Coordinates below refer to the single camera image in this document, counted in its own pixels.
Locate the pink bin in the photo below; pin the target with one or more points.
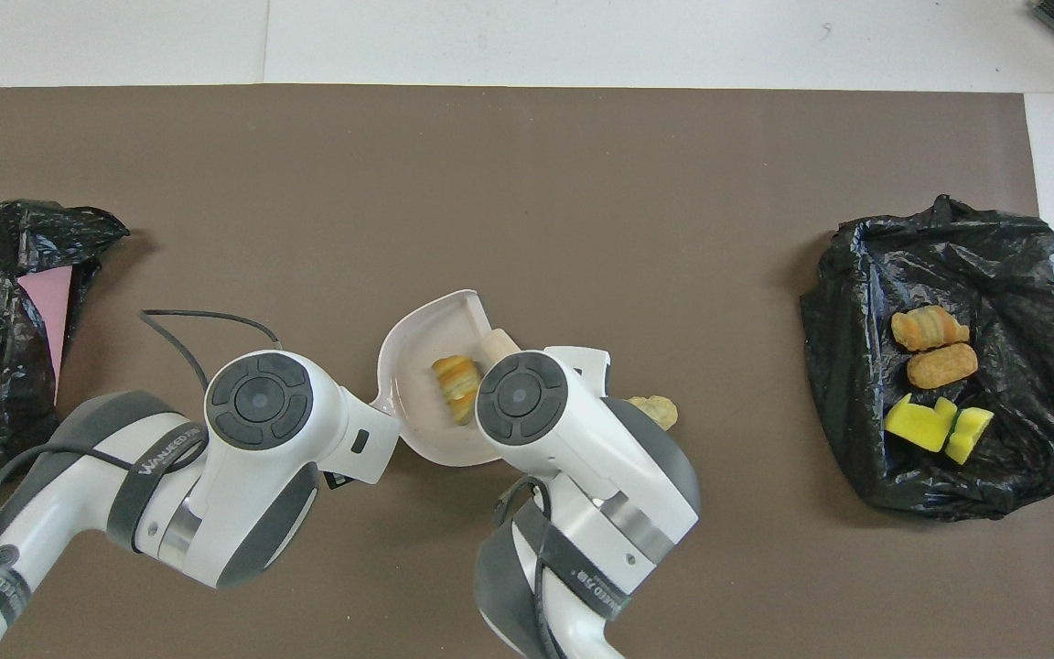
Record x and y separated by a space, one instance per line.
47 302

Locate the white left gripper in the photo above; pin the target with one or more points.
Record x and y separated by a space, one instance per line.
367 448

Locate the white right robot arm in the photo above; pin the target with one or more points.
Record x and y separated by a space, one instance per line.
600 476

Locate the notched yellow sponge piece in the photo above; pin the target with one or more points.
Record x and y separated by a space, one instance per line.
919 426

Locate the beige plastic dustpan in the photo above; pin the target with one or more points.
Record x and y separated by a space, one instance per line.
417 366

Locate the brown table mat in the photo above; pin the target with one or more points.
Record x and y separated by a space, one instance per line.
582 183

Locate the beige hand brush black bristles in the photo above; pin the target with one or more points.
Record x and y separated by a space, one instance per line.
500 343

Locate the brown oblong bread roll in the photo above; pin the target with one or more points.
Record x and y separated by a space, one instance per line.
943 366

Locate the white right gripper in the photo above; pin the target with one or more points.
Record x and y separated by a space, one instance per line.
586 361

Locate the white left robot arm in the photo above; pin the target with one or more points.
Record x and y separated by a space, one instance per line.
243 513

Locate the small pale pastry piece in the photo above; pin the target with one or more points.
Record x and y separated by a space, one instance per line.
660 410

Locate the pale flaky croissant piece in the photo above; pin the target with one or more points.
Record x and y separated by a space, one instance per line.
928 329

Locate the black trash bag bin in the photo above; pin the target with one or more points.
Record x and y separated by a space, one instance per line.
856 366

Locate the orange striped croissant piece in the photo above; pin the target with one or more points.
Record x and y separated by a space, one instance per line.
456 384

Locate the green and yellow sponge piece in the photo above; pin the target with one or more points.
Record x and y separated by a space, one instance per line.
968 435

